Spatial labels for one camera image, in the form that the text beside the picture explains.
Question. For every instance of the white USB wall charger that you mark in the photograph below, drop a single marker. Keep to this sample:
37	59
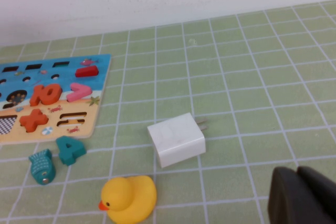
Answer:
178	140

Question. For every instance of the green checkered tablecloth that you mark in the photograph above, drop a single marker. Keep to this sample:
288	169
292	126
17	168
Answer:
236	77

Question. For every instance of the red rectangle minus piece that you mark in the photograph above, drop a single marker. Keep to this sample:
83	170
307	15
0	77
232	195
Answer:
86	72

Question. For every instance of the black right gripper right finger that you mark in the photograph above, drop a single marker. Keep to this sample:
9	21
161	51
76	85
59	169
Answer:
323	192

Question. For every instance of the wooden number shape puzzle board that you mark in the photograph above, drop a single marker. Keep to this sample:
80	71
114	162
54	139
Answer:
65	77

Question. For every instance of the pink greater-than sign piece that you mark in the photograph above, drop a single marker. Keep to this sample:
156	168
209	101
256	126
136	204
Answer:
84	91

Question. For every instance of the yellow rubber duck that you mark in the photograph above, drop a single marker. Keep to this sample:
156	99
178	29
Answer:
131	197

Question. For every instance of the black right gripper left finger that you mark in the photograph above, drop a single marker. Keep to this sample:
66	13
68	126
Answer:
291	200

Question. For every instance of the teal number four piece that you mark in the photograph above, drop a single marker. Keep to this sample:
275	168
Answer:
71	157

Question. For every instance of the orange number ten piece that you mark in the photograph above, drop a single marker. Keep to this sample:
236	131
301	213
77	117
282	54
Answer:
36	96

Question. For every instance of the orange plus sign piece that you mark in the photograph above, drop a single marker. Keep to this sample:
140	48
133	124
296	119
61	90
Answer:
33	120

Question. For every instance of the teal wooden fish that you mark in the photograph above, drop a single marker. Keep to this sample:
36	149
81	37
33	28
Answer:
42	169

